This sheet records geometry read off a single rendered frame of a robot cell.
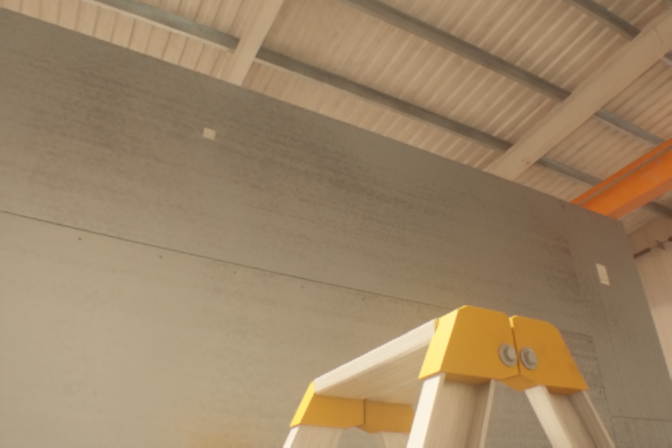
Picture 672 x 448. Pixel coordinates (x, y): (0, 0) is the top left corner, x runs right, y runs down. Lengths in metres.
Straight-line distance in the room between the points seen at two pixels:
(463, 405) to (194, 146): 1.00
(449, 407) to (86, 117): 1.07
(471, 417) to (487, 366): 0.05
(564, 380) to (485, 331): 0.11
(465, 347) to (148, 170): 0.94
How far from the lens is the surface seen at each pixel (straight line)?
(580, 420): 0.68
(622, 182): 9.62
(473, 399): 0.57
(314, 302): 1.29
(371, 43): 7.91
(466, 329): 0.56
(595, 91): 8.95
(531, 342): 0.62
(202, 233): 1.25
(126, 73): 1.47
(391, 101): 8.63
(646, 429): 2.02
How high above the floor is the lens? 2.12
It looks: 33 degrees up
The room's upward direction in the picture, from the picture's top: straight up
